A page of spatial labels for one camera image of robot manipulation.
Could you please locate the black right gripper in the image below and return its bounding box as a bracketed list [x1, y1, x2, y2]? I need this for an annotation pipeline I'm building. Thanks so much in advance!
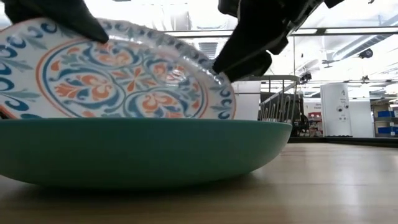
[213, 0, 324, 83]

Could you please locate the floral patterned white plate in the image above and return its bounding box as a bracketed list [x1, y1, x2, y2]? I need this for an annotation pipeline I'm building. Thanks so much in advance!
[0, 17, 237, 121]

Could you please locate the silver ceiling duct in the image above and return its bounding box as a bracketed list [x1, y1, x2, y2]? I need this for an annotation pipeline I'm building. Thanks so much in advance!
[331, 34, 389, 60]

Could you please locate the large teal green plate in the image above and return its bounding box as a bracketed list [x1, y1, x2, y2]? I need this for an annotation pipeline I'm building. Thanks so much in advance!
[0, 117, 293, 191]

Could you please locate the white tall cabinet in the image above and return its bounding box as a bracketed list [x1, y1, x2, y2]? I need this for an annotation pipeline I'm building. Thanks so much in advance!
[320, 83, 354, 138]

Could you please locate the storage shelf unit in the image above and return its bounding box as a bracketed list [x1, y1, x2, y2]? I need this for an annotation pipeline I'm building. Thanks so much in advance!
[371, 102, 398, 138]

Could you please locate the black aluminium table frame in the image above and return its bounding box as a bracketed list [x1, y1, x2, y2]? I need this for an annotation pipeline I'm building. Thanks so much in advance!
[287, 136, 398, 149]

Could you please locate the translucent plastic cutlery holder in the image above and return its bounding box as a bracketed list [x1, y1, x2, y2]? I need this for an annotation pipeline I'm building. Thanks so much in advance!
[231, 80, 262, 121]

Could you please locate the silver wire dish rack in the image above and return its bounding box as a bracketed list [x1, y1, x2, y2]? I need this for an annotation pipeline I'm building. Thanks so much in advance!
[239, 74, 302, 125]

